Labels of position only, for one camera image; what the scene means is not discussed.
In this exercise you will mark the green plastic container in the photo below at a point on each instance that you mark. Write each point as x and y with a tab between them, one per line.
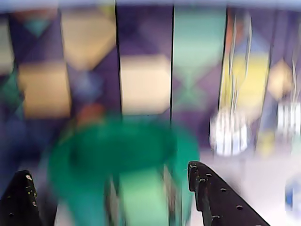
77	183

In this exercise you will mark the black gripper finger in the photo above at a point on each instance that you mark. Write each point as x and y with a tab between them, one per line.
18	202
221	200

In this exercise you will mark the metal skimmer spoon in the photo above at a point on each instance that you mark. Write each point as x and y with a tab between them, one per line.
229	134

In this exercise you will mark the metal slotted spatula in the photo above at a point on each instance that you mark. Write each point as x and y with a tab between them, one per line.
289	117

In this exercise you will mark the blue lattice stove burner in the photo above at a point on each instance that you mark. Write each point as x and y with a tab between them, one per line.
292	196

